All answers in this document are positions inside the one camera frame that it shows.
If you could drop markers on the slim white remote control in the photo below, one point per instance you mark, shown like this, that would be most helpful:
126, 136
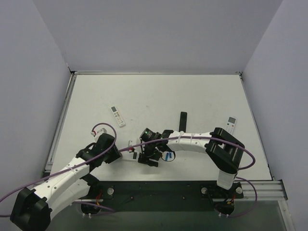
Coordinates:
119, 119

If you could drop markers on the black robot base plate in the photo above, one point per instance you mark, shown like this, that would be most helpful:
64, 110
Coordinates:
160, 196

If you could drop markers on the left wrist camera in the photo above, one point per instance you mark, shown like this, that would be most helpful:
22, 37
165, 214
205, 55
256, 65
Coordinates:
97, 134

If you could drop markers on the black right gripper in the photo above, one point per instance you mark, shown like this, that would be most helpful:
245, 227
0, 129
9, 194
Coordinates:
148, 161

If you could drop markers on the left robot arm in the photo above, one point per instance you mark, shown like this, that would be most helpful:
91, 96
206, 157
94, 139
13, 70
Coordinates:
34, 208

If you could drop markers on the black remote control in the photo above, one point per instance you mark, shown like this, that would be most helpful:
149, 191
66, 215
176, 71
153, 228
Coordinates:
183, 121

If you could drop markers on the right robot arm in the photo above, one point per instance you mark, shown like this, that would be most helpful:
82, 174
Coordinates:
223, 149

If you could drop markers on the small white remote control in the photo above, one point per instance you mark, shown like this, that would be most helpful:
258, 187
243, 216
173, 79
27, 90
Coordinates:
230, 124

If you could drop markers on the white red-faced remote control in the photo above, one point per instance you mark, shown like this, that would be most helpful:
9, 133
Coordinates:
130, 156

